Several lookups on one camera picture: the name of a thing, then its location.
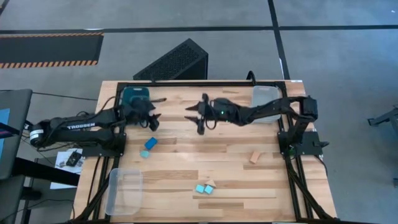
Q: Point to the black controller device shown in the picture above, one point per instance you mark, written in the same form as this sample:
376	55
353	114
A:
74	159

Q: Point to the teal cube block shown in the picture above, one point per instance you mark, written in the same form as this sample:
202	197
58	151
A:
209	190

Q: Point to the grey desk top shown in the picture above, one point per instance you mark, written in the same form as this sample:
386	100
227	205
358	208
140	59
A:
17	130

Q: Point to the blue rectangular block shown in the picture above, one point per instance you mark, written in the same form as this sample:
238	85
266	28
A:
151	143

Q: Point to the clear plastic bin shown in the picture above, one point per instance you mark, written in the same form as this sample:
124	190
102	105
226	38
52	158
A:
124	193

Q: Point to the natural wood rectangular block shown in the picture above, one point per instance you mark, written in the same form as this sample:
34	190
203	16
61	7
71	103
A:
255	157

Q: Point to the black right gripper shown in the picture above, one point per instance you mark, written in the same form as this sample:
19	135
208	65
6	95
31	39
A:
224	112

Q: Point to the black desk base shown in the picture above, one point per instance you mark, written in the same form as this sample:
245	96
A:
46	172

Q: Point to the white plastic bin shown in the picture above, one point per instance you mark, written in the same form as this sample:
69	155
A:
264	95

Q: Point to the white paper sheets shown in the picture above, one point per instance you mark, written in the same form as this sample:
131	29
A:
62	183

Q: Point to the teal plastic bin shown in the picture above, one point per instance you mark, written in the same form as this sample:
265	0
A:
135	92

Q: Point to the black stand leg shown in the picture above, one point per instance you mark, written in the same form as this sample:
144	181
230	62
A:
385	118

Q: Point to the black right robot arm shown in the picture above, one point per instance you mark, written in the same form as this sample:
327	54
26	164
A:
270	109

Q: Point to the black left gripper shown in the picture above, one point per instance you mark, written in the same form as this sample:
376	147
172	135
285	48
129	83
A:
138	110

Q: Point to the teal wedge block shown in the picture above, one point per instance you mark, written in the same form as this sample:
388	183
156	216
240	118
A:
144	154

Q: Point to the hazard-striped black floor mat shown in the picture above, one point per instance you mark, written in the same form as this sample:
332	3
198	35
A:
49	48

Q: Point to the natural wood triangular block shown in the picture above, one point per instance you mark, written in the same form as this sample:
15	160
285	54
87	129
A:
211	183

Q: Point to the black computer case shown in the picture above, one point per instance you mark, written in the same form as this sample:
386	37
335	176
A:
174	63

